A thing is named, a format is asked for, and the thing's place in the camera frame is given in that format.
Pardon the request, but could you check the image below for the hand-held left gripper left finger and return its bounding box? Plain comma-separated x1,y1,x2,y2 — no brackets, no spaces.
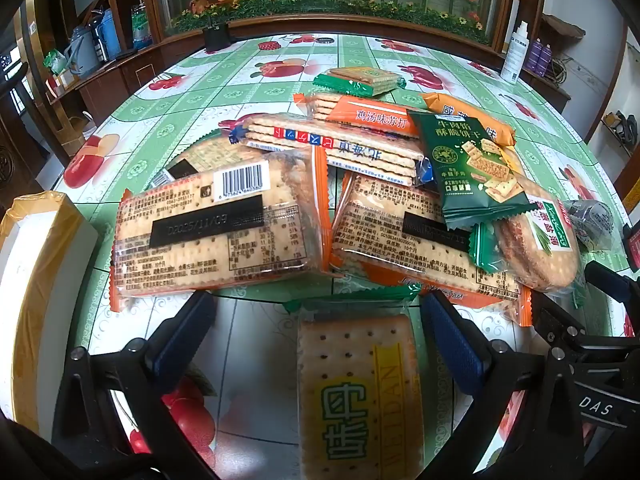
50,289,221,480

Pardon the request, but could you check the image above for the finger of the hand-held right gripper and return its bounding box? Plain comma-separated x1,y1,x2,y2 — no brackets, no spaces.
584,260,640,307
531,290,640,361

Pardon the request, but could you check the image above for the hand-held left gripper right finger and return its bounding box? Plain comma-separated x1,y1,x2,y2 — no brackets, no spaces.
419,290,587,480

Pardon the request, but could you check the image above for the round cracker packet chive label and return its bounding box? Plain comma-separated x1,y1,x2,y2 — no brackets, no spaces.
470,179,587,297

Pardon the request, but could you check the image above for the orange-edged cracker packet with barcode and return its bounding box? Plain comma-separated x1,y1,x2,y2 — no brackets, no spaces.
107,146,332,312

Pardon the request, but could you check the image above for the green-edged square cracker packet yellow label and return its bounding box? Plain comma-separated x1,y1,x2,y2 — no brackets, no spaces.
282,284,426,480

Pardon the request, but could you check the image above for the orange-edged cracker packet black strip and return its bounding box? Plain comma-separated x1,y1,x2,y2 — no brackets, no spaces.
330,171,533,327

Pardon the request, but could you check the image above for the white foam box yellow tape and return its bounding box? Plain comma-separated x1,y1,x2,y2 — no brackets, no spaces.
0,191,101,441

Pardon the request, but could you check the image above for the dark green cracker packet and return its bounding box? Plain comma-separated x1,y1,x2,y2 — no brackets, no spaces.
406,109,540,232

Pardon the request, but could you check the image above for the round cracker packet black strip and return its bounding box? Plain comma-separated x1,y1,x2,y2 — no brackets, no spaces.
150,129,253,188

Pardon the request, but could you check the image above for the blue-edged long cracker packet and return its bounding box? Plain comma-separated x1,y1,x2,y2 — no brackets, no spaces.
227,112,437,187

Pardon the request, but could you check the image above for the solid orange cracker packet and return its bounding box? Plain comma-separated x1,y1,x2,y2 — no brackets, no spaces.
419,91,516,147

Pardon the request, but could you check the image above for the orange label soda cracker packet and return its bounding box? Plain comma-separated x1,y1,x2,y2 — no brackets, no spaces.
292,92,422,139

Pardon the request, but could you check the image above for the green-edged thin cracker packet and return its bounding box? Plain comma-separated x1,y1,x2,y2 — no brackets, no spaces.
312,66,408,99

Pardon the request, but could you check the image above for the white spray bottle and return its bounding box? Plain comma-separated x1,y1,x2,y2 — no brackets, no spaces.
500,20,530,85

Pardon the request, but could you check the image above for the wooden side shelf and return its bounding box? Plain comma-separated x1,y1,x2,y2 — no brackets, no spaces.
520,14,587,111

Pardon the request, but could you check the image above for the brown wooden sideboard cabinet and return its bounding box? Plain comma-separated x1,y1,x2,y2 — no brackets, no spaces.
47,40,211,117

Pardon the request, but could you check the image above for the small black box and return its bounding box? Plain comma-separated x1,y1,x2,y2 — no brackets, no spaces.
202,25,234,54

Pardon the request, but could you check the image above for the grey thermos jug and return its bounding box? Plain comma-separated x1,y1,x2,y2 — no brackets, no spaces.
66,25,101,69

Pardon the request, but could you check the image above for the blue thermos flask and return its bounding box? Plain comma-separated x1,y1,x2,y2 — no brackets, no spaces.
97,9,123,59

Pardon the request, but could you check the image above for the green white plastic bag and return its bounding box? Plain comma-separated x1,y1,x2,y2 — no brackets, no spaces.
131,4,154,51

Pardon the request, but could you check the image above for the green fruit-print tablecloth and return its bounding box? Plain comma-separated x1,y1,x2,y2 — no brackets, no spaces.
50,32,640,480

